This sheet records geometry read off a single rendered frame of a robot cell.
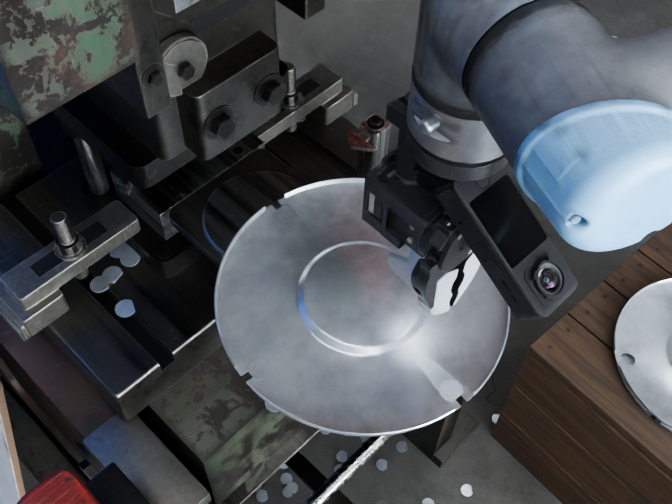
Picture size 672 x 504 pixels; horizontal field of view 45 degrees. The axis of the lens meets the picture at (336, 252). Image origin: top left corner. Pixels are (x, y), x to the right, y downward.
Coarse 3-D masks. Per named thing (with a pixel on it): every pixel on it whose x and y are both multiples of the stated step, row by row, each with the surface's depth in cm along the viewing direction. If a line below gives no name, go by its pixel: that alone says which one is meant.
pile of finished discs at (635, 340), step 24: (648, 288) 132; (624, 312) 129; (648, 312) 129; (624, 336) 127; (648, 336) 127; (624, 360) 125; (648, 360) 124; (624, 384) 123; (648, 384) 122; (648, 408) 119
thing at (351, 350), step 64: (320, 192) 87; (256, 256) 82; (320, 256) 82; (384, 256) 82; (256, 320) 78; (320, 320) 78; (384, 320) 78; (448, 320) 79; (256, 384) 74; (320, 384) 75; (384, 384) 75
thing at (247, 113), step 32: (160, 0) 63; (192, 0) 65; (224, 0) 68; (256, 0) 71; (160, 32) 65; (192, 32) 68; (224, 32) 70; (256, 32) 73; (192, 64) 68; (224, 64) 71; (256, 64) 72; (96, 96) 78; (192, 96) 69; (224, 96) 71; (256, 96) 74; (128, 128) 77; (160, 128) 72; (192, 128) 72; (224, 128) 71
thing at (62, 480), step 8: (56, 472) 72; (64, 472) 72; (72, 472) 72; (48, 480) 71; (56, 480) 71; (64, 480) 71; (72, 480) 71; (80, 480) 71; (40, 488) 70; (48, 488) 71; (56, 488) 71; (64, 488) 71; (72, 488) 71; (80, 488) 71; (24, 496) 70; (32, 496) 70; (40, 496) 70; (48, 496) 70; (56, 496) 70; (64, 496) 70; (72, 496) 70; (80, 496) 70; (88, 496) 70
